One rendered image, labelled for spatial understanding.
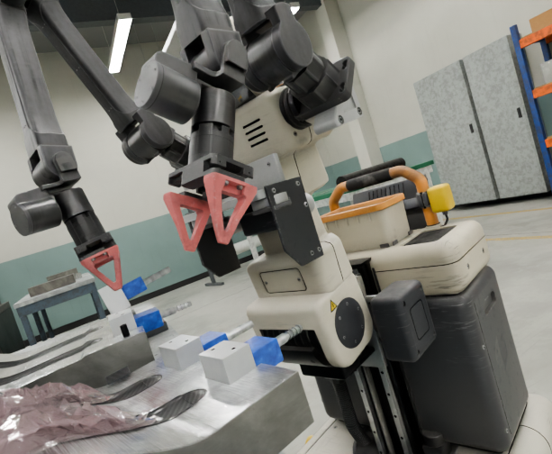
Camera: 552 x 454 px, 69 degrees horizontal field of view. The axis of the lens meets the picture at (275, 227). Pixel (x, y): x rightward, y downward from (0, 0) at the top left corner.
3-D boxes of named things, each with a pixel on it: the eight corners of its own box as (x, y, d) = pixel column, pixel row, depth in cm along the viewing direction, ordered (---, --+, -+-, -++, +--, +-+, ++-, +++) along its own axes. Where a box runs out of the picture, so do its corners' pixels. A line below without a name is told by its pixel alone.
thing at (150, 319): (193, 315, 72) (184, 286, 72) (199, 320, 68) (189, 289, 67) (118, 346, 67) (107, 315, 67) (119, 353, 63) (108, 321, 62)
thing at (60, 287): (106, 325, 570) (85, 264, 564) (121, 353, 401) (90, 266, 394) (52, 347, 539) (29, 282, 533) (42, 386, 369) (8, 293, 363)
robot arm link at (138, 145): (180, 132, 99) (168, 142, 102) (143, 110, 93) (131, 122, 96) (176, 162, 94) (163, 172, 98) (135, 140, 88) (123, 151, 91)
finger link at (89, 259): (99, 298, 70) (74, 251, 70) (102, 299, 77) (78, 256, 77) (136, 279, 73) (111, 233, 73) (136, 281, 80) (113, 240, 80)
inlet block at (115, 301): (175, 281, 82) (162, 258, 82) (177, 280, 78) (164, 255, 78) (113, 315, 77) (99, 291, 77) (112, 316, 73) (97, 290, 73)
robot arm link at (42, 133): (22, -28, 80) (5, 9, 86) (-12, -40, 75) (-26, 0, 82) (85, 171, 75) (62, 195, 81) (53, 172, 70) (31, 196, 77)
